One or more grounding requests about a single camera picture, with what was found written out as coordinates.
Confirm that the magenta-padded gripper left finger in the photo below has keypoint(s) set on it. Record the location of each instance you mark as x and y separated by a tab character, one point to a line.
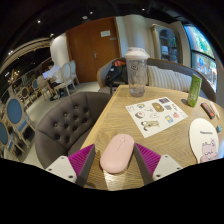
81	158

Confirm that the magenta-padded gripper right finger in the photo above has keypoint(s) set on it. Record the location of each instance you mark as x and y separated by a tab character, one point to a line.
150	159

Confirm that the pink computer mouse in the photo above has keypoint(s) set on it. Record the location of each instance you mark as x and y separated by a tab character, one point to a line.
116	153

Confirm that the white round cartoon mouse pad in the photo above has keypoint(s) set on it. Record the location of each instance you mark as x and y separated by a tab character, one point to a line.
201	135

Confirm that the grey tufted armchair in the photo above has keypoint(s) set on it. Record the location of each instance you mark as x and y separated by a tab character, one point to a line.
66	123

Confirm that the white sticker sheet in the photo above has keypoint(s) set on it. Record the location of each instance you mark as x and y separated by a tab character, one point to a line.
156	116

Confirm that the black and red flat box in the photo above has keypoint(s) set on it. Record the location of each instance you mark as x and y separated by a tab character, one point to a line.
208	110

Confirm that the group of dining chairs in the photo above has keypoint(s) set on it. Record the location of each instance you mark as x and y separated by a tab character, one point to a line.
14	111

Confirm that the green drink can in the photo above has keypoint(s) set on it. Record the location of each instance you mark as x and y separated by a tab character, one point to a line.
194	90

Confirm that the clear shaker bottle white lid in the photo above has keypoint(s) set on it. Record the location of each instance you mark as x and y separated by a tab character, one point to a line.
137	75

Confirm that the person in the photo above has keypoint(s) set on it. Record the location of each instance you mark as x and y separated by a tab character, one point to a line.
56	75

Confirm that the black backpack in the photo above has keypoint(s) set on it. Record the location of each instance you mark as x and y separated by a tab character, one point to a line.
116	74

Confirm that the grey curved sofa bench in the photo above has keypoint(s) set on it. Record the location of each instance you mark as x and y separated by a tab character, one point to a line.
186	70

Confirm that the brown wooden door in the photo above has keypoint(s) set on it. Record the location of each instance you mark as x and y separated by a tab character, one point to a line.
90	50

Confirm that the large window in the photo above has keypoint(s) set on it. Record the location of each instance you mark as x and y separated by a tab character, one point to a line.
203	56

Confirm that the arched glass cabinet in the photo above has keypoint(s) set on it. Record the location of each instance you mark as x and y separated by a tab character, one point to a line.
166	43

